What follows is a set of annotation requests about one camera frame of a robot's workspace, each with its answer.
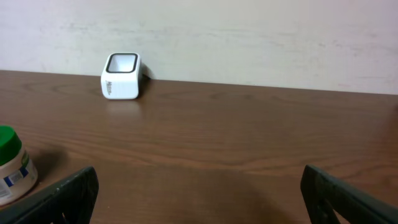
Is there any green lid jar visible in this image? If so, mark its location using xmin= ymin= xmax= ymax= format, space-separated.
xmin=1 ymin=126 xmax=38 ymax=206

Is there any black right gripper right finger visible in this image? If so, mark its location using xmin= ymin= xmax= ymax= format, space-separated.
xmin=300 ymin=165 xmax=397 ymax=224

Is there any white barcode scanner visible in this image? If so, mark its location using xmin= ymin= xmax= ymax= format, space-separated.
xmin=101 ymin=52 xmax=143 ymax=100

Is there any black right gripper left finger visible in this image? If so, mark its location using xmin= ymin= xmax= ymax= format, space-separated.
xmin=1 ymin=166 xmax=99 ymax=224

